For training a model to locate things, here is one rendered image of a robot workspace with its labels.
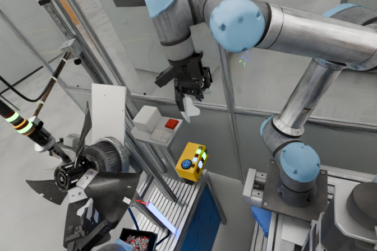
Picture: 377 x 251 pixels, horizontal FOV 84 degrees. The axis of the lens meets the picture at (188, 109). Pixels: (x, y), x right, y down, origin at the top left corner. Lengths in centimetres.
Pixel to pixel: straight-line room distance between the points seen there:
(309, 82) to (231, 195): 154
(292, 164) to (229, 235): 132
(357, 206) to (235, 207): 170
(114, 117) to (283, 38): 98
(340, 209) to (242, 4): 35
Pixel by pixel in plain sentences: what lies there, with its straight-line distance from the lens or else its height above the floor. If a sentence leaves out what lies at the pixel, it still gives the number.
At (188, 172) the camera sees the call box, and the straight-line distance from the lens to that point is 103.
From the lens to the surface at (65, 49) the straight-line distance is 134.
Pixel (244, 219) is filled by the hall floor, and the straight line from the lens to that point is 203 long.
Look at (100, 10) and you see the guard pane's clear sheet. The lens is 137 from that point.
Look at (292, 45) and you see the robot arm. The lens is 43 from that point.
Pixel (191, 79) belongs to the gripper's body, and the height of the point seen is 162.
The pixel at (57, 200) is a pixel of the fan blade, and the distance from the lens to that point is 146.
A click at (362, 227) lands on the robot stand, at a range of 44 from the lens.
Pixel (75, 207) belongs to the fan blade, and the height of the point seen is 108.
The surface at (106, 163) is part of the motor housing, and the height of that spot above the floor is 114.
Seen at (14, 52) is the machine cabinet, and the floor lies 60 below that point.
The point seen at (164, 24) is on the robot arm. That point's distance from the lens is 47.
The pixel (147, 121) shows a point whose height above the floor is 96.
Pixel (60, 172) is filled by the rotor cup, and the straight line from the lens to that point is 114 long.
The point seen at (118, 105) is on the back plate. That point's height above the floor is 129.
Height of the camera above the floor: 193
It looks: 42 degrees down
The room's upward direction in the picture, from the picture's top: 20 degrees counter-clockwise
